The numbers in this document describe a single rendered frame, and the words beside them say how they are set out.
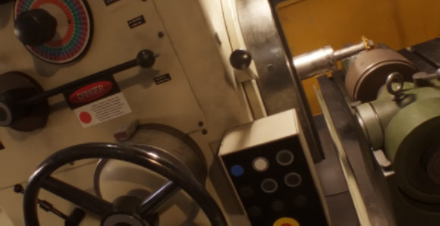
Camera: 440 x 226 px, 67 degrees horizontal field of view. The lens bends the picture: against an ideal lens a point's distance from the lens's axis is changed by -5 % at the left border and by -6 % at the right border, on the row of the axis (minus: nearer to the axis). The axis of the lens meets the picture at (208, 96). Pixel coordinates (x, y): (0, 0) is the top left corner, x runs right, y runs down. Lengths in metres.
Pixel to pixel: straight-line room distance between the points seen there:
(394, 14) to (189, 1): 2.73
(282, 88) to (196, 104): 0.21
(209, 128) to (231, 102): 0.08
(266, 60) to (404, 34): 2.61
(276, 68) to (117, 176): 0.41
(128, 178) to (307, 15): 2.61
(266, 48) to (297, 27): 2.32
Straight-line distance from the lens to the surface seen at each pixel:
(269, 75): 0.80
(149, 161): 0.52
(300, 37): 3.15
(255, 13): 0.87
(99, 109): 0.79
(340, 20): 3.17
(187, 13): 0.67
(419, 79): 0.82
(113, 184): 0.72
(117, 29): 0.72
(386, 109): 0.77
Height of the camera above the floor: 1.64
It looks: 17 degrees down
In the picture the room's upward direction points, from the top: 23 degrees counter-clockwise
